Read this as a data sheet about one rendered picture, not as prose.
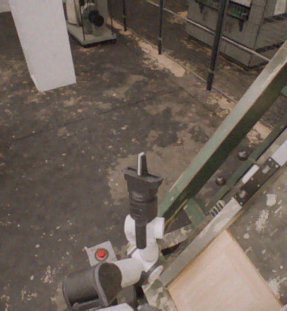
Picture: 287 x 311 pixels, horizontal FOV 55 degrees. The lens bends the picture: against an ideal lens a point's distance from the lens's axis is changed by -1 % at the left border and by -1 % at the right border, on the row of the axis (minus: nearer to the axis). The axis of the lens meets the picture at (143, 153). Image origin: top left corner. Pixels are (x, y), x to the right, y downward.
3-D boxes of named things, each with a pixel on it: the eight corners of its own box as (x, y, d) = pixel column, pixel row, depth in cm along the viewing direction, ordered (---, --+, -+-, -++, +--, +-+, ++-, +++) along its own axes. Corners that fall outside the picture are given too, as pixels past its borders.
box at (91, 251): (90, 265, 144) (85, 248, 132) (112, 256, 148) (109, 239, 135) (97, 287, 136) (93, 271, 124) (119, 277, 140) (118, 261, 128)
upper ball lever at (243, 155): (263, 172, 97) (233, 154, 94) (270, 164, 95) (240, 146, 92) (267, 178, 93) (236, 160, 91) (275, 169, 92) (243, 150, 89)
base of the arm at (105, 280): (90, 313, 89) (63, 321, 79) (84, 271, 94) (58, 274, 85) (127, 302, 83) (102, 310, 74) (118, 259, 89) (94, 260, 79)
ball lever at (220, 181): (241, 195, 102) (212, 179, 99) (247, 188, 100) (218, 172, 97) (244, 201, 98) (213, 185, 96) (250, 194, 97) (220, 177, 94)
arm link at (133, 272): (150, 288, 107) (116, 302, 88) (128, 265, 114) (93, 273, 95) (166, 265, 106) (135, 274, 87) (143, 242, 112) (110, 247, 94)
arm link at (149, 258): (165, 243, 95) (167, 263, 109) (144, 224, 100) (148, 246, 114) (142, 265, 90) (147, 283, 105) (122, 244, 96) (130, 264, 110)
